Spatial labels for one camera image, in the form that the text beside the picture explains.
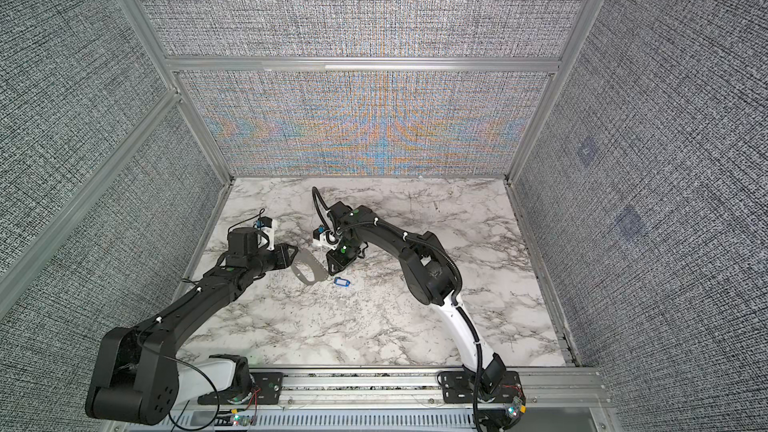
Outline blue capped key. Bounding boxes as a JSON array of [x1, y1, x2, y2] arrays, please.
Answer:
[[333, 277, 351, 288]]

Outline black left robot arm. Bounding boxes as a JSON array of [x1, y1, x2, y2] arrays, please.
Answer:
[[85, 227, 300, 425]]

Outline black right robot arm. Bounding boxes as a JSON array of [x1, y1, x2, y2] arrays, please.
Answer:
[[313, 202, 506, 401]]

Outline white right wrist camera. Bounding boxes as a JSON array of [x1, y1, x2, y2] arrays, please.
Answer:
[[312, 226, 339, 249]]

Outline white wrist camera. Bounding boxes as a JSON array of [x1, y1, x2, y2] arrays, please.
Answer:
[[253, 216, 275, 251], [312, 226, 339, 249]]

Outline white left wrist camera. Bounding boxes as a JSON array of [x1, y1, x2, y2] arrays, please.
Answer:
[[253, 216, 275, 251]]

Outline black corrugated cable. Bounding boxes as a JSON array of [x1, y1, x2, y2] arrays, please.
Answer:
[[311, 186, 499, 432]]

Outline aluminium enclosure frame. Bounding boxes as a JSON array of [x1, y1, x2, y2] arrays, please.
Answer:
[[1, 0, 588, 375]]

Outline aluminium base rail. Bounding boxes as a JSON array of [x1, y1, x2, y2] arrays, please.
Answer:
[[125, 365, 607, 432]]

